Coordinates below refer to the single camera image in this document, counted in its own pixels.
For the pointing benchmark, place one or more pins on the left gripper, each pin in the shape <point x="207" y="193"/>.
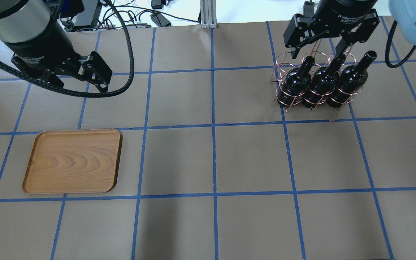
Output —
<point x="36" y="46"/>

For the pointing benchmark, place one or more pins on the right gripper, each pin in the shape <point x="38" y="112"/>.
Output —
<point x="345" y="11"/>

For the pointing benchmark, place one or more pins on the dark wine bottle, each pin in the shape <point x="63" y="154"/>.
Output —
<point x="295" y="84"/>
<point x="323" y="83"/>
<point x="351" y="81"/>

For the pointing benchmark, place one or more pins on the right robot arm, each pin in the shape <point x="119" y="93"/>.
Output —
<point x="404" y="13"/>

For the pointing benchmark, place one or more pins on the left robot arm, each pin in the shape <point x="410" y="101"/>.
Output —
<point x="42" y="51"/>

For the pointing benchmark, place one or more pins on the wooden tray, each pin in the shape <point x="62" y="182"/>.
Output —
<point x="73" y="162"/>

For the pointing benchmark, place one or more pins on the black power adapter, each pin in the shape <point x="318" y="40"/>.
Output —
<point x="160" y="20"/>

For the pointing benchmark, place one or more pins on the copper wire bottle basket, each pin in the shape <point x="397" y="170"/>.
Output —
<point x="283" y="64"/>

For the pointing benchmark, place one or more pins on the aluminium frame post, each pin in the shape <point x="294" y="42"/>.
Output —
<point x="208" y="14"/>

